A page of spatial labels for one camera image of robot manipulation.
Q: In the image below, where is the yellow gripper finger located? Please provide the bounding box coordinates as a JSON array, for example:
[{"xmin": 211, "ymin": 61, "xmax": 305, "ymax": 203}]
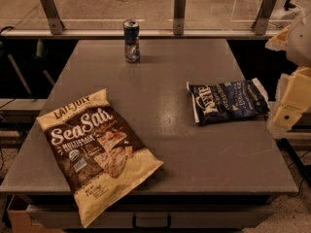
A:
[{"xmin": 273, "ymin": 67, "xmax": 311, "ymax": 129}]

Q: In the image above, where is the blue silver redbull can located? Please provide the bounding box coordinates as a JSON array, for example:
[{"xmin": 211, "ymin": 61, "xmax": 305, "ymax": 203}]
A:
[{"xmin": 123, "ymin": 19, "xmax": 140, "ymax": 63}]

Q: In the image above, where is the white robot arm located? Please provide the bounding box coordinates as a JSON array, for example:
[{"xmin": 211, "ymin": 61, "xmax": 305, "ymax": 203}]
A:
[{"xmin": 265, "ymin": 6, "xmax": 311, "ymax": 129}]

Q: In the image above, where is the dark blue Kettle chips bag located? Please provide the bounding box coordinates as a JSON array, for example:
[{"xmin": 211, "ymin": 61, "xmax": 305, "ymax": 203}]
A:
[{"xmin": 187, "ymin": 78, "xmax": 269, "ymax": 125}]

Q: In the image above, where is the Late July chips bag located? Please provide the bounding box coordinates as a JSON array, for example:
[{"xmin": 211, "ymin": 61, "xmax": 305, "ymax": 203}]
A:
[{"xmin": 37, "ymin": 89, "xmax": 162, "ymax": 227}]

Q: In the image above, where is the grey table drawer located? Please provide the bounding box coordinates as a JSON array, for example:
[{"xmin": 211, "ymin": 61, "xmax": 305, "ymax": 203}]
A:
[{"xmin": 26, "ymin": 205, "xmax": 273, "ymax": 230}]

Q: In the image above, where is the cardboard box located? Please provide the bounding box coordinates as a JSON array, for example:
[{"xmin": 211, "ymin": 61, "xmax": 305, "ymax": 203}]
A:
[{"xmin": 7, "ymin": 196, "xmax": 62, "ymax": 233}]

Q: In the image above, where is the right metal glass bracket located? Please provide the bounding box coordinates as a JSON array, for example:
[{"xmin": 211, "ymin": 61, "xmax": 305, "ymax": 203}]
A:
[{"xmin": 252, "ymin": 0, "xmax": 277, "ymax": 36}]

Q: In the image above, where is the metal glass bracket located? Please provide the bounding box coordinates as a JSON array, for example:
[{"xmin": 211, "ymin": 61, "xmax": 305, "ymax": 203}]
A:
[
  {"xmin": 40, "ymin": 0, "xmax": 64, "ymax": 35},
  {"xmin": 252, "ymin": 0, "xmax": 277, "ymax": 36},
  {"xmin": 173, "ymin": 0, "xmax": 187, "ymax": 35}
]

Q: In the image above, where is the middle metal glass bracket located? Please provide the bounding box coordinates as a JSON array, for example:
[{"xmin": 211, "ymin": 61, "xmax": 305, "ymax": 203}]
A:
[{"xmin": 173, "ymin": 0, "xmax": 187, "ymax": 35}]

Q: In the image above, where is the left metal glass bracket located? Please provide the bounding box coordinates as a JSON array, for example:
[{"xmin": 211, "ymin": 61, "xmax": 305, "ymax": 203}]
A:
[{"xmin": 40, "ymin": 0, "xmax": 64, "ymax": 35}]

